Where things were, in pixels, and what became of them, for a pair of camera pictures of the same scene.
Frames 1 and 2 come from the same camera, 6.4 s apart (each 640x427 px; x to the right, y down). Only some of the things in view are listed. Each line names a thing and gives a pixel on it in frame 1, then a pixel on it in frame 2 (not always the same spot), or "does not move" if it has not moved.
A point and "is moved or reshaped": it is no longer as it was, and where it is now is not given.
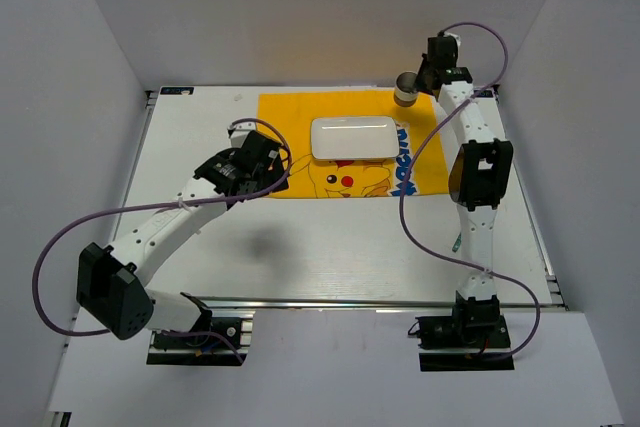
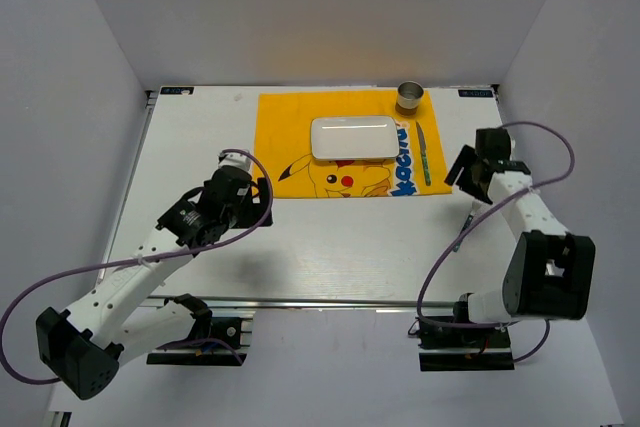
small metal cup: (406, 89) is moved or reshaped
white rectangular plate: (354, 137) does not move
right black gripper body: (426, 67) to (472, 188)
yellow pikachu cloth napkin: (357, 178) does not move
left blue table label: (176, 90) does not move
